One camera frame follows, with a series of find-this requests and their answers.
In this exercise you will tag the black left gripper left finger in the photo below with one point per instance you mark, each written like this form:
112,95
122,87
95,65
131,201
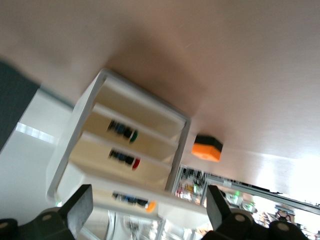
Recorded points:
77,215

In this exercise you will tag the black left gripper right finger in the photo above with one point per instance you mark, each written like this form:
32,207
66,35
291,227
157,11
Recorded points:
220,220

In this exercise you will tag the white plastic cabinet drawer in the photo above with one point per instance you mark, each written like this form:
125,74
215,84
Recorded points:
175,200
100,125
90,152
140,110

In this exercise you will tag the orange push button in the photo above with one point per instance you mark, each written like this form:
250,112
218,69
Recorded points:
140,201

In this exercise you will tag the white drawer cabinet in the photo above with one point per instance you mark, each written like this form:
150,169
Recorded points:
65,155

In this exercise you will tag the red-capped marker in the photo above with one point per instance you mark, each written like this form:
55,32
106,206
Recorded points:
125,160

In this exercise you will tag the green-capped marker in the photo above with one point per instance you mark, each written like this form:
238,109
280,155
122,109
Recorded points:
125,132

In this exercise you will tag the brown table cover mat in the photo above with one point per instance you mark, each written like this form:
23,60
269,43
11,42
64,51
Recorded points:
200,50

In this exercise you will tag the orange black button enclosure box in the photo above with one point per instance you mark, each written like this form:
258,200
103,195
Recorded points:
206,150

